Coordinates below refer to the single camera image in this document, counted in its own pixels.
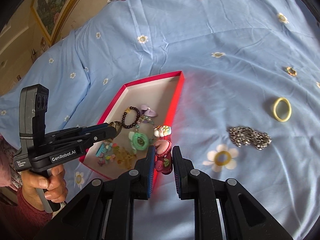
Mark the red pink hair clip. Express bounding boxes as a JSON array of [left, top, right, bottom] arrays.
[[154, 140, 172, 175]]

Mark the yellow butterfly hair clip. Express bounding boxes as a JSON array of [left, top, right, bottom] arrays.
[[113, 146, 136, 170]]

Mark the maroon left sleeve forearm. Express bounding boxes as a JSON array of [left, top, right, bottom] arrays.
[[1, 188, 53, 239]]

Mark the left hand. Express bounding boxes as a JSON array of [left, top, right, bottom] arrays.
[[21, 165, 68, 211]]

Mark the pastel cartoon hair clip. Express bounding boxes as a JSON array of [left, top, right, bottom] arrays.
[[153, 125, 172, 138]]

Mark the red shallow box tray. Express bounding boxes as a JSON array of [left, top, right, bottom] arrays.
[[79, 71, 184, 179]]

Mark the blue floral bed sheet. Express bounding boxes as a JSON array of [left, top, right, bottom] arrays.
[[1, 0, 319, 239]]

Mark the framed landscape painting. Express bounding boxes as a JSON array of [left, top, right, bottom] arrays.
[[31, 0, 79, 46]]

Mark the black bead bracelet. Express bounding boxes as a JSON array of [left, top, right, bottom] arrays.
[[121, 106, 141, 130]]

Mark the green hair tie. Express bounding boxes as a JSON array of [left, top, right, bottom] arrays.
[[128, 130, 155, 153]]

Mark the black left camera box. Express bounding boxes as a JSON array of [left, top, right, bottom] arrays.
[[19, 84, 49, 154]]

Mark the silver chain necklace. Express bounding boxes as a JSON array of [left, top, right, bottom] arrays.
[[228, 126, 273, 151]]

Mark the yellow hair tie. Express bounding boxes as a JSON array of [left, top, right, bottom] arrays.
[[272, 96, 293, 123]]

